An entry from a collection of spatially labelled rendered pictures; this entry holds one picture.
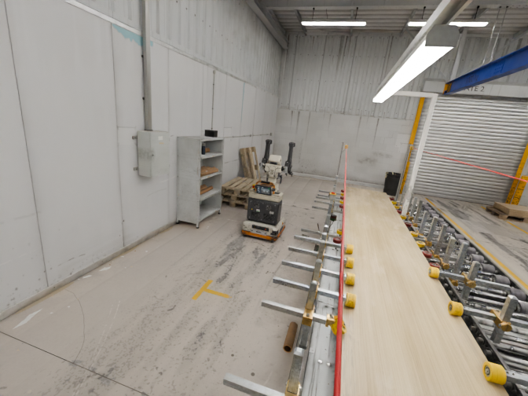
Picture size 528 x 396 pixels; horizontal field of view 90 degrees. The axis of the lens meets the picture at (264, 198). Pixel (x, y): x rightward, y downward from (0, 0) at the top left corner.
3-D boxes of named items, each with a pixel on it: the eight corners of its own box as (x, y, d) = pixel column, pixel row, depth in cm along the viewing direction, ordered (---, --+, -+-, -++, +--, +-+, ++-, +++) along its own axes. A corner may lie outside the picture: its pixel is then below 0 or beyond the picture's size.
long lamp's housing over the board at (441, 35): (423, 45, 109) (429, 24, 107) (372, 101, 331) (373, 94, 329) (456, 46, 106) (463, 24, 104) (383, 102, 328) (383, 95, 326)
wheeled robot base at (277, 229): (276, 242, 436) (277, 229, 429) (240, 234, 453) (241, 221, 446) (285, 229, 498) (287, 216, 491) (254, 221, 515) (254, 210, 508)
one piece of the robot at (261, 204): (275, 232, 440) (281, 184, 417) (245, 225, 455) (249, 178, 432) (280, 225, 471) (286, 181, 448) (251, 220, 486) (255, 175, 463)
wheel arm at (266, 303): (261, 306, 151) (261, 301, 150) (262, 302, 153) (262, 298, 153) (325, 324, 141) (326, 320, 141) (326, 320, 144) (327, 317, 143)
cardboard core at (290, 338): (283, 343, 233) (290, 320, 261) (282, 350, 235) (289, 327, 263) (292, 346, 231) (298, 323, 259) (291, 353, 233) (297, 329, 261)
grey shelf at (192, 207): (176, 223, 479) (176, 136, 436) (201, 209, 562) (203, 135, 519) (198, 229, 468) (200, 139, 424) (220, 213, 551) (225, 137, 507)
